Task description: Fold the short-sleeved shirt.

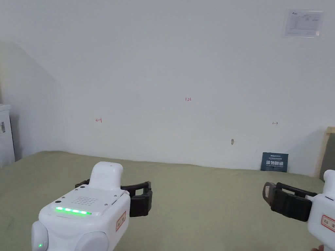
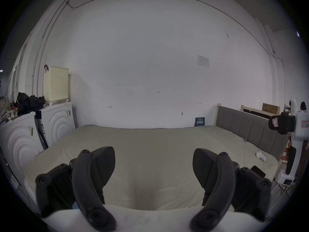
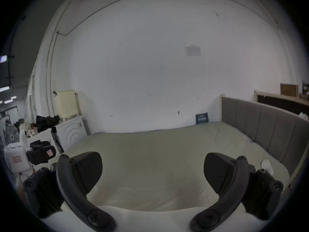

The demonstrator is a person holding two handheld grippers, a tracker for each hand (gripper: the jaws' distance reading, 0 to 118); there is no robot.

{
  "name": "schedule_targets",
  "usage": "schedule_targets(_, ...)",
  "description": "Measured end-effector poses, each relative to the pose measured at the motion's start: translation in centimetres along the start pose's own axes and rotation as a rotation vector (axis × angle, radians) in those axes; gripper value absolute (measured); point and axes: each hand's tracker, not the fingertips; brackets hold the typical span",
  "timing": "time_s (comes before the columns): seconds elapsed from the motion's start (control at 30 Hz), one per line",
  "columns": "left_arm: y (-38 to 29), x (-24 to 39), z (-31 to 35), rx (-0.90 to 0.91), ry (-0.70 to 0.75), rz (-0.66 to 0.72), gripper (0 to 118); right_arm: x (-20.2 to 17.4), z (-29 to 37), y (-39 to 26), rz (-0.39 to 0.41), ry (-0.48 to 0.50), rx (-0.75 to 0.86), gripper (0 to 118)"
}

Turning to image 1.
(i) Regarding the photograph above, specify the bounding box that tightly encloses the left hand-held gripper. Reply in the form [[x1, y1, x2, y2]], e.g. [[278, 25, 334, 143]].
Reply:
[[31, 161, 153, 251]]

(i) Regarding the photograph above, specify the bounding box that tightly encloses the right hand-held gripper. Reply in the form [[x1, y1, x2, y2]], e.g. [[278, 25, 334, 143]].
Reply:
[[261, 170, 335, 251]]

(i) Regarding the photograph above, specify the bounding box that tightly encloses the dark blue sign card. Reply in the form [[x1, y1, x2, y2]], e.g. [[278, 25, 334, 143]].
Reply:
[[260, 152, 289, 173]]

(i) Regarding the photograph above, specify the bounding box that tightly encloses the wood-framed grey padded headboard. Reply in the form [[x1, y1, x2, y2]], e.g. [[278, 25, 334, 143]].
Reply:
[[317, 126, 335, 181]]

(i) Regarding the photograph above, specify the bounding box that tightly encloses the bed with pale green sheet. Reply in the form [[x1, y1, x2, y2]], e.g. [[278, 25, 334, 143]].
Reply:
[[0, 150, 335, 251]]

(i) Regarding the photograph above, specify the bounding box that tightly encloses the white paper notice in sleeve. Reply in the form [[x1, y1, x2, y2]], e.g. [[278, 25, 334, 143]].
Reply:
[[283, 9, 324, 39]]

